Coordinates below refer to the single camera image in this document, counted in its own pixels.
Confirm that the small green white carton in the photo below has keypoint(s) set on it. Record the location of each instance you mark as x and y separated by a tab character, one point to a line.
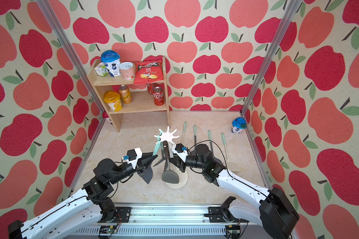
101	69

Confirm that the right circuit board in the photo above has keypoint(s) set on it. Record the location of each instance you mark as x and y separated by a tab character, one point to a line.
232	231

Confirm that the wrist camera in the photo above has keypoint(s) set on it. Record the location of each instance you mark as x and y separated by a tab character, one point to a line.
180	151
132	157

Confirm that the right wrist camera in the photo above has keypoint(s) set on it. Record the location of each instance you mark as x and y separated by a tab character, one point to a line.
180	151

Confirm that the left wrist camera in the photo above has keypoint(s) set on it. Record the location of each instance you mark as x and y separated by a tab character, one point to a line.
132	157

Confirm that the grey spoon dark handle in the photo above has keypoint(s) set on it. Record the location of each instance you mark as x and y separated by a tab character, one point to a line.
168	176

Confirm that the blue lid yogurt cup floor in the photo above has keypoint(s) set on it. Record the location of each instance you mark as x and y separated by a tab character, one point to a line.
238	125

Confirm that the grey spatula mint handle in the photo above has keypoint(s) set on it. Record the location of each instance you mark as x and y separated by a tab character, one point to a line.
211	144

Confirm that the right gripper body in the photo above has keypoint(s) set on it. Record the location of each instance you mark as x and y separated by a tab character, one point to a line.
183	165

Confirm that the circuit board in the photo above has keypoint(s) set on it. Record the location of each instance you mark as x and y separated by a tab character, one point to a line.
107	230
232	231

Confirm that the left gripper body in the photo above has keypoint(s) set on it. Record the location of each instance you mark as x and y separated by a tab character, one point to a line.
139	168

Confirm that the red cola can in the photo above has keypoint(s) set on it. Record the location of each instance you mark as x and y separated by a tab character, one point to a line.
158	95
150	87

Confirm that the red chips bag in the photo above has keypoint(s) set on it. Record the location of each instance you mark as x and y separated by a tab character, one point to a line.
148	72

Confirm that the white spatula mint handle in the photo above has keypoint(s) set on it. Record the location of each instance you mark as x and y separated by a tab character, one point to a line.
183	131

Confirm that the pink cup foil lid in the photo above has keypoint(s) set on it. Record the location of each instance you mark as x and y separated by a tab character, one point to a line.
127	70

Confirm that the grey slotted turner mint handle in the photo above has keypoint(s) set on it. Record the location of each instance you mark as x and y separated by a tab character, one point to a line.
195	134

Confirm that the red white cup behind shelf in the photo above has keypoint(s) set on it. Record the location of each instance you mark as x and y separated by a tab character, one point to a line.
106	117

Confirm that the blue lid yogurt tub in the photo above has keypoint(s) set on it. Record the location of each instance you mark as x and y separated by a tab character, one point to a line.
111	60

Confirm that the left aluminium frame post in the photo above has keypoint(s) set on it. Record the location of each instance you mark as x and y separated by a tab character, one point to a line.
55	24

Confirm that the aluminium frame post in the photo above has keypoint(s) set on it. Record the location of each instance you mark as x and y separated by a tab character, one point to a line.
273	48
55	24

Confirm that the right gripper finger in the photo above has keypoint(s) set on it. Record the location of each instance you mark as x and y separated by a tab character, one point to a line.
175	163
173	155

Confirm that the wooden two-tier shelf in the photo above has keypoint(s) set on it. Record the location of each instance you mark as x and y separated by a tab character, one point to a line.
142	100

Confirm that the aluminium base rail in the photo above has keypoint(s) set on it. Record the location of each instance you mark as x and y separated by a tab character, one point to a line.
170	221

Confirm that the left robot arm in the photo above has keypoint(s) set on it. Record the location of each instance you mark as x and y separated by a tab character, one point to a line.
91	204

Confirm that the red cola can back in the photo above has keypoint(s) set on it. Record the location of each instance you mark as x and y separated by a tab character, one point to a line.
150	87

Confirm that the white utensil rack stand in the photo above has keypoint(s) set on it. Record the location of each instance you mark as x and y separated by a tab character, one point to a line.
170	137

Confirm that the left circuit board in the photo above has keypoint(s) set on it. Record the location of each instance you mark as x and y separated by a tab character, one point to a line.
107	230

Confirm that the right aluminium frame post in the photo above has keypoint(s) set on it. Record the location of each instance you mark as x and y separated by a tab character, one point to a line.
273	48

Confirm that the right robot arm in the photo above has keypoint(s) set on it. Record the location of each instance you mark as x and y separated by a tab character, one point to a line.
269	208

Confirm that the yellow mango cup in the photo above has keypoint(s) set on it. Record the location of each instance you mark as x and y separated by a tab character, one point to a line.
113	100

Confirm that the red cola can front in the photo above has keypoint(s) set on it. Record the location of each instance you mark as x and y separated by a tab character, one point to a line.
158	95

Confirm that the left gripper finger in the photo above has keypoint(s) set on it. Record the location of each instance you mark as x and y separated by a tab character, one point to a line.
149	157
147	168

